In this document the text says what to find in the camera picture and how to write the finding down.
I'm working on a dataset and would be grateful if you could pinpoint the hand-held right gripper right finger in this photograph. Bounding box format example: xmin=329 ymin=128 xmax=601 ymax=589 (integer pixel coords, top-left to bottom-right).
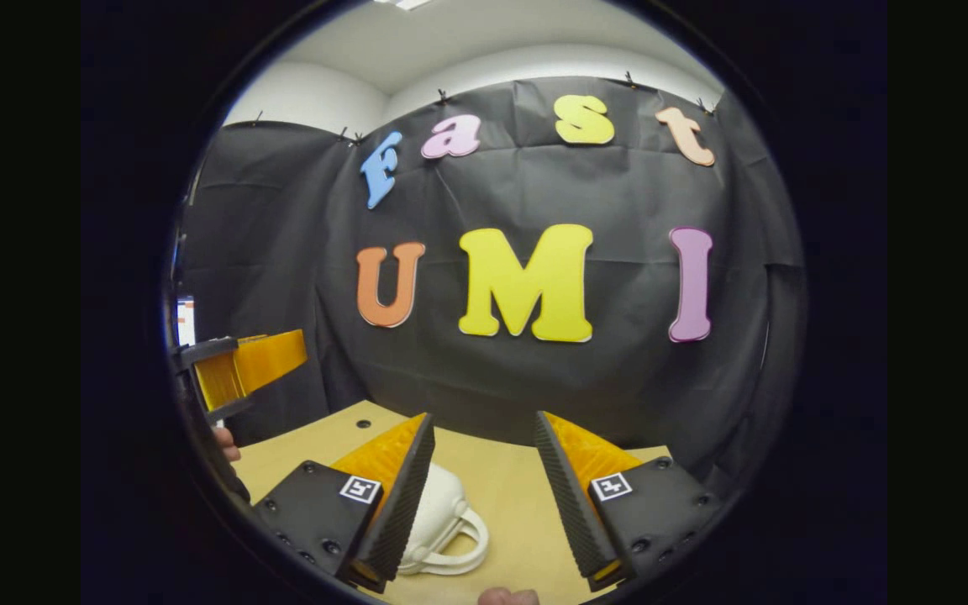
xmin=533 ymin=410 xmax=724 ymax=593

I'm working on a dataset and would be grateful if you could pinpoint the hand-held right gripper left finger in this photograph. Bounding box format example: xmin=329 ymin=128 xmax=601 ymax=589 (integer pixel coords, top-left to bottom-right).
xmin=250 ymin=412 xmax=436 ymax=594

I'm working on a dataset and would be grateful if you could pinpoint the white suitcase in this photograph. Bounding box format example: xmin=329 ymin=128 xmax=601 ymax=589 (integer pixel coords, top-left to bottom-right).
xmin=397 ymin=462 xmax=491 ymax=577

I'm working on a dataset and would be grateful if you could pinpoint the black backdrop cloth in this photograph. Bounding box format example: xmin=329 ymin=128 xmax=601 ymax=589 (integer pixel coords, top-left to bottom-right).
xmin=173 ymin=76 xmax=808 ymax=484

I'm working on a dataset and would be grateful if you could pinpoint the row of black cloth clips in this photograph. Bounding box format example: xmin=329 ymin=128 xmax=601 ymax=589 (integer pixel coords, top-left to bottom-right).
xmin=250 ymin=71 xmax=716 ymax=148

